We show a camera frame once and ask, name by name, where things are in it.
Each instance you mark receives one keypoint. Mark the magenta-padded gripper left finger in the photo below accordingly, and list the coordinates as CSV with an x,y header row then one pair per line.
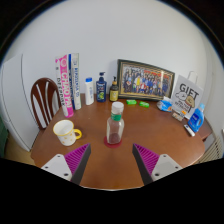
x,y
77,159

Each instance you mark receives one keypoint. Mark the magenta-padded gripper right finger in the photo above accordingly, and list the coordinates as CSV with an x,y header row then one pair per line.
x,y
147,159

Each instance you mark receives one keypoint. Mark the clear bottle with green label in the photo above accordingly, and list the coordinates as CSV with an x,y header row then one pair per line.
x,y
115,128

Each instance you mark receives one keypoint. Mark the flat round red coaster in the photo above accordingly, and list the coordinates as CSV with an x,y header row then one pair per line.
x,y
106,144

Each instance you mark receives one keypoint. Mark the small patterned snack pack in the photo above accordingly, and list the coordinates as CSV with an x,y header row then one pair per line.
x,y
177,116

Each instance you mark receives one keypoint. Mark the small green pack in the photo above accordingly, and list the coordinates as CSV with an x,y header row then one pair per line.
x,y
131,102
144,104

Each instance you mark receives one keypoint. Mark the blue tissue pack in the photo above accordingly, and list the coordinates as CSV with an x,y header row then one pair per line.
x,y
164,105

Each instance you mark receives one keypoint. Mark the colourful puzzle cube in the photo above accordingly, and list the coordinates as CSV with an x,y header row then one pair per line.
x,y
183,113

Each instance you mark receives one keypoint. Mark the blue detergent bottle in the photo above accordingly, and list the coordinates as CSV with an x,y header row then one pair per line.
x,y
196,120

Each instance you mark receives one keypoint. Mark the white radiator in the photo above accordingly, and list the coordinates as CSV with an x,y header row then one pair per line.
x,y
211,151

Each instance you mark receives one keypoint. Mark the white bottle with blue cap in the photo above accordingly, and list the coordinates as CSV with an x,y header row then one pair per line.
x,y
89,93

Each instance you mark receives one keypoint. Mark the dark blue pump bottle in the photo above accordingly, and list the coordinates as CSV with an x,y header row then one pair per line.
x,y
101,90

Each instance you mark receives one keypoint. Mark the tall pink tube box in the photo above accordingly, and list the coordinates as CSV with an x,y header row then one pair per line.
x,y
65,86

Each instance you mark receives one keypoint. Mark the amber pump bottle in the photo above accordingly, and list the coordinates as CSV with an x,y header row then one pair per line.
x,y
114,93

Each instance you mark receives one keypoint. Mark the white paper gift bag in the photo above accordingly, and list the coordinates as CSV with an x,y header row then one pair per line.
x,y
188,96

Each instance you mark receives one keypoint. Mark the tall white and blue tube box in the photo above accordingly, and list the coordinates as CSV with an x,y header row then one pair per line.
x,y
76,83

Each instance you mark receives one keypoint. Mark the green crate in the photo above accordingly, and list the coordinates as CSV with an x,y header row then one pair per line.
x,y
2,136

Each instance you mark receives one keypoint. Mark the framed group photo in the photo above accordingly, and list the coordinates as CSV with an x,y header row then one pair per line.
x,y
145,80

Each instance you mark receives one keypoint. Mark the dark brown wooden chair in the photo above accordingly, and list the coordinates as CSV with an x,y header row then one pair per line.
x,y
41,86

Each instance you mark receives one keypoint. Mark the white refrigerator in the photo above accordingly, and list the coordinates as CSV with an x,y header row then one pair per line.
x,y
16,103

